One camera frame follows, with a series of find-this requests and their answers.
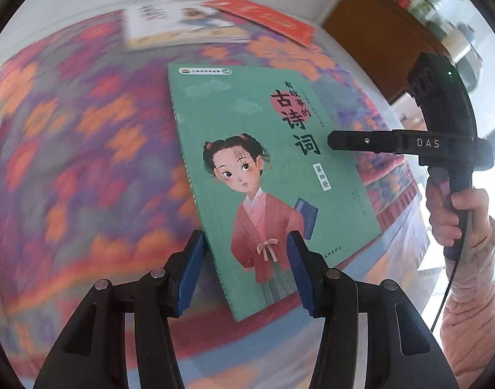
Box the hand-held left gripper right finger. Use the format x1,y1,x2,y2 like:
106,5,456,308
287,230,461,389

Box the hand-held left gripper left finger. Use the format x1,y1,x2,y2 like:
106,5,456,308
32,229,206,389

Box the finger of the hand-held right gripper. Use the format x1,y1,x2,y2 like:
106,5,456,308
326,129,397,155

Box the teal book with girl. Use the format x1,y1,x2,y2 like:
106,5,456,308
167,63,381,323

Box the red book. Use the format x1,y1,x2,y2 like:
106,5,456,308
203,0,316,47

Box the white book with black calligraphy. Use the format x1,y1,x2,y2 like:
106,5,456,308
123,0,253,52

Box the person's right forearm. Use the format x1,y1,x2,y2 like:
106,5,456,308
440,215,495,389

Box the person's right hand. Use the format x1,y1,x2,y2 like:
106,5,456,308
425,178,495,253

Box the brown wooden cabinet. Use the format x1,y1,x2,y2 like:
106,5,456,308
322,0,447,106

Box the floral quilted mat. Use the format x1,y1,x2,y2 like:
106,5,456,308
0,6,420,357

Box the black cable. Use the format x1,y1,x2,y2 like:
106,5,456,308
430,206,474,331

